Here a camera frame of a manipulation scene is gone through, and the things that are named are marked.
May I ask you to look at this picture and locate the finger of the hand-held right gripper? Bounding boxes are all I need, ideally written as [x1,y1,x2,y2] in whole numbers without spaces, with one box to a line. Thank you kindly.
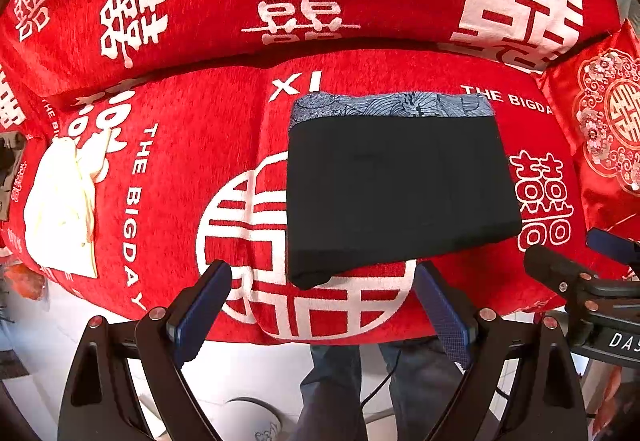
[523,244,599,308]
[586,227,640,268]

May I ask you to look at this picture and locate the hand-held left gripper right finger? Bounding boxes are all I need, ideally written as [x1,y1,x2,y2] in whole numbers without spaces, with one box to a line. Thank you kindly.
[413,260,590,441]

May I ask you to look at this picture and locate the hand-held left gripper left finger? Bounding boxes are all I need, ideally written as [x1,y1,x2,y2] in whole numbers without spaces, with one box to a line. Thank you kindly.
[56,260,234,441]

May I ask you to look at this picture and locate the black pants with blue waistband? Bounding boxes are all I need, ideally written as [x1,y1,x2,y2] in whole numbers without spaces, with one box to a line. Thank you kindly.
[286,91,524,292]

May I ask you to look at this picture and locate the red embroidered cushion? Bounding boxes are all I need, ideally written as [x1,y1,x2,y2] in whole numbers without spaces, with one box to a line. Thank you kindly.
[531,18,640,244]

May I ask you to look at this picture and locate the white patterned object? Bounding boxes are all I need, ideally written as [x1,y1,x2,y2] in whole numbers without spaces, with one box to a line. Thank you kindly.
[224,396,290,441]

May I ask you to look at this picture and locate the person's legs in grey trousers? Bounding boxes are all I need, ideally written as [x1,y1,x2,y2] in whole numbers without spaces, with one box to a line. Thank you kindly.
[299,338,501,441]

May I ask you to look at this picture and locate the cream white cloth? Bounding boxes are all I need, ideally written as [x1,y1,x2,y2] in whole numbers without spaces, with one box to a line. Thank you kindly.
[22,140,110,280]

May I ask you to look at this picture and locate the orange red object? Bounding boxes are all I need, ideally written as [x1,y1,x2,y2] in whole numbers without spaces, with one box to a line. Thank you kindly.
[0,260,49,303]

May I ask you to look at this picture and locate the red printed sofa cover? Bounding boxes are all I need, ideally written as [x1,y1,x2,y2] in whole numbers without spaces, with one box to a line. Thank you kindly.
[0,0,632,347]

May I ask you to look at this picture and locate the black cable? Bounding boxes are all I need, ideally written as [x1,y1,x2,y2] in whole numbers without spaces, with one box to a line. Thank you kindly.
[360,348,404,409]

